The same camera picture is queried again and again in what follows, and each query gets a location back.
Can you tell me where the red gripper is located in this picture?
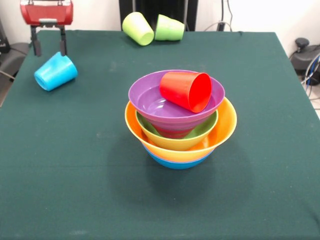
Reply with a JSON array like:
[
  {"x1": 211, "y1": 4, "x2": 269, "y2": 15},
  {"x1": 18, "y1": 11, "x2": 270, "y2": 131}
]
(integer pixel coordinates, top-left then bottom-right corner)
[{"x1": 19, "y1": 0, "x2": 75, "y2": 58}]

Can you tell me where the blue plastic cup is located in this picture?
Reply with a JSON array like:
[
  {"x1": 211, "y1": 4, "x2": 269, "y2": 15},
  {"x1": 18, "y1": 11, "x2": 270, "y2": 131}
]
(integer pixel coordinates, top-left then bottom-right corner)
[{"x1": 33, "y1": 51, "x2": 79, "y2": 92}]

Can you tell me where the yellow-green plastic cup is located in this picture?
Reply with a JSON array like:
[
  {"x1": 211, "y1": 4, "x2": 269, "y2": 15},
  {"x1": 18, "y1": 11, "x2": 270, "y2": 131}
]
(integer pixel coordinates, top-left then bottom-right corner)
[{"x1": 121, "y1": 11, "x2": 155, "y2": 47}]

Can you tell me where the purple plastic bowl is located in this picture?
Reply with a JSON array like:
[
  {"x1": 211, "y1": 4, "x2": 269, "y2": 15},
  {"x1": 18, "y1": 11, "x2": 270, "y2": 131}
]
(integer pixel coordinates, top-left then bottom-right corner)
[{"x1": 127, "y1": 69, "x2": 226, "y2": 132}]

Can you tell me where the green plastic cup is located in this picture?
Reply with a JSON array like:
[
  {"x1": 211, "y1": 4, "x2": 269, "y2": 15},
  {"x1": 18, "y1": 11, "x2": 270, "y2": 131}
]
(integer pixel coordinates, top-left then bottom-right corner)
[{"x1": 154, "y1": 14, "x2": 186, "y2": 42}]

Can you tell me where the red plastic cup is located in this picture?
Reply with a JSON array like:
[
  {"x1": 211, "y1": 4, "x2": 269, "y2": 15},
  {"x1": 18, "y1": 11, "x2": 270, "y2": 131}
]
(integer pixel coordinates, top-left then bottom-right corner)
[{"x1": 159, "y1": 71, "x2": 213, "y2": 114}]

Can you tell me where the magenta plastic bowl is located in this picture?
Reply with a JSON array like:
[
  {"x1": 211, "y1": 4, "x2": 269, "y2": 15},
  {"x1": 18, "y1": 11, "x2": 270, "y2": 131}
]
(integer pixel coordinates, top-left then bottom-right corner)
[{"x1": 156, "y1": 124, "x2": 196, "y2": 140}]

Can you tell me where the green plastic bowl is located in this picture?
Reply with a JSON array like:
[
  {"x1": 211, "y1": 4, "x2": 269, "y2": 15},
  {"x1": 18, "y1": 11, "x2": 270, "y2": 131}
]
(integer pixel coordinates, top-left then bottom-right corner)
[{"x1": 135, "y1": 109, "x2": 219, "y2": 152}]

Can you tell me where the blue plastic bowl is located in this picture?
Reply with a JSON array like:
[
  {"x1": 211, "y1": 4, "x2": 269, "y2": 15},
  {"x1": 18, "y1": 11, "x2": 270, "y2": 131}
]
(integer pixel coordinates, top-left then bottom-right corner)
[{"x1": 143, "y1": 146, "x2": 216, "y2": 171}]

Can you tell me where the orange plastic bowl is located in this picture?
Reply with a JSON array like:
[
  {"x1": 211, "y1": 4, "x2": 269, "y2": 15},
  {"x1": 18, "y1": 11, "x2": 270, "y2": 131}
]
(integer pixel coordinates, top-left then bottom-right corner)
[{"x1": 124, "y1": 96, "x2": 238, "y2": 163}]

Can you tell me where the dark green tablecloth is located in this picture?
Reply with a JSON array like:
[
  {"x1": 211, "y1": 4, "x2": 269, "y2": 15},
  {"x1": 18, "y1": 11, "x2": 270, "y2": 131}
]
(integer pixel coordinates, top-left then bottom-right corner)
[{"x1": 0, "y1": 29, "x2": 320, "y2": 240}]

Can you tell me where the black wall cable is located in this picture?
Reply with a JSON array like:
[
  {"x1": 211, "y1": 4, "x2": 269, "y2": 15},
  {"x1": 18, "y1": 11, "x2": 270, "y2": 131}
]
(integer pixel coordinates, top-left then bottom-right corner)
[{"x1": 204, "y1": 0, "x2": 234, "y2": 32}]

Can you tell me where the tangle of cables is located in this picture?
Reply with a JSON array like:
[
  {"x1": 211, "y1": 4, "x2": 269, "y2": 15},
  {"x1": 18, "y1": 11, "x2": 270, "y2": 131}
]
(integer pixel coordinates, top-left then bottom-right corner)
[{"x1": 301, "y1": 56, "x2": 320, "y2": 101}]

